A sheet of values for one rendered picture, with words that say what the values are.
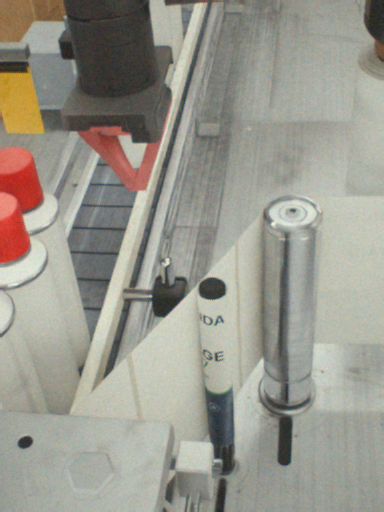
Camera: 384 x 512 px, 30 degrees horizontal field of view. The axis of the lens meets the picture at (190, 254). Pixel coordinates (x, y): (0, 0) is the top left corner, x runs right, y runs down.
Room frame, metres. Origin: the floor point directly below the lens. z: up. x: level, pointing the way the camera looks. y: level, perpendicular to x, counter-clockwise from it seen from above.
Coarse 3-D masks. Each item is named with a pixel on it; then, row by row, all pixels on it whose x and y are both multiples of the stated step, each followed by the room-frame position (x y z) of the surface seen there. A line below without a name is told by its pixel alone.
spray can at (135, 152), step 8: (120, 136) 0.69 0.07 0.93; (128, 136) 0.69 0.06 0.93; (128, 144) 0.69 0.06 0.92; (136, 144) 0.69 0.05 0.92; (144, 144) 0.69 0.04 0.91; (128, 152) 0.69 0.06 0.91; (136, 152) 0.69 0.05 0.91; (144, 152) 0.69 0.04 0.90; (136, 160) 0.69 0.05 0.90; (136, 168) 0.69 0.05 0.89
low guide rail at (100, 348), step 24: (192, 24) 0.99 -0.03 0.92; (192, 48) 0.93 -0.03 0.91; (168, 120) 0.74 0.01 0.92; (144, 192) 0.60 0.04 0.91; (144, 216) 0.57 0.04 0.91; (120, 264) 0.49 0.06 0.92; (120, 288) 0.46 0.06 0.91; (120, 312) 0.45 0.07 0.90; (96, 336) 0.41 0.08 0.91; (96, 360) 0.38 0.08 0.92; (96, 384) 0.36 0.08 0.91; (72, 408) 0.34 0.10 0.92
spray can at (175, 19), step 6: (174, 6) 0.92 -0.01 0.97; (180, 6) 0.94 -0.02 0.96; (174, 12) 0.92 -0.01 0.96; (180, 12) 0.93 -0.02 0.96; (174, 18) 0.92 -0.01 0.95; (180, 18) 0.93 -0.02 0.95; (174, 24) 0.92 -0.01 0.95; (180, 24) 0.93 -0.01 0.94; (174, 30) 0.92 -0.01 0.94; (180, 30) 0.93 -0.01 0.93; (174, 36) 0.92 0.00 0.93; (180, 36) 0.93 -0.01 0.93; (174, 42) 0.92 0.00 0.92; (180, 42) 0.93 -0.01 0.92; (174, 48) 0.92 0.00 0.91; (180, 48) 0.93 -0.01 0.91; (174, 54) 0.92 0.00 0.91; (174, 60) 0.92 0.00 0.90; (174, 66) 0.92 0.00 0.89
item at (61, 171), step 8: (72, 136) 0.64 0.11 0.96; (80, 136) 0.64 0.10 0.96; (72, 144) 0.63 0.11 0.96; (80, 144) 0.64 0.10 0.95; (64, 152) 0.61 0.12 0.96; (72, 152) 0.61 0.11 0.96; (64, 160) 0.60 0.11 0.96; (72, 160) 0.61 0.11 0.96; (56, 168) 0.59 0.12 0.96; (64, 168) 0.59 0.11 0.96; (56, 176) 0.57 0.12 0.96; (64, 176) 0.58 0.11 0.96; (48, 184) 0.56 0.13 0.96; (56, 184) 0.56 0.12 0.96; (64, 184) 0.58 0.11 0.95; (48, 192) 0.55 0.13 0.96; (56, 192) 0.55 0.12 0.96
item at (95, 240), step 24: (168, 144) 0.74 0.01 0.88; (96, 168) 0.70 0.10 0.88; (96, 192) 0.66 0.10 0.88; (120, 192) 0.65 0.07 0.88; (96, 216) 0.61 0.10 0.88; (120, 216) 0.61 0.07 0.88; (72, 240) 0.58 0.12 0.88; (96, 240) 0.57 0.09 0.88; (120, 240) 0.57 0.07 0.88; (144, 240) 0.57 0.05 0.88; (72, 264) 0.54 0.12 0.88; (96, 264) 0.54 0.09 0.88; (96, 288) 0.50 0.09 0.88; (96, 312) 0.47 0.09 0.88; (120, 336) 0.44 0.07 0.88
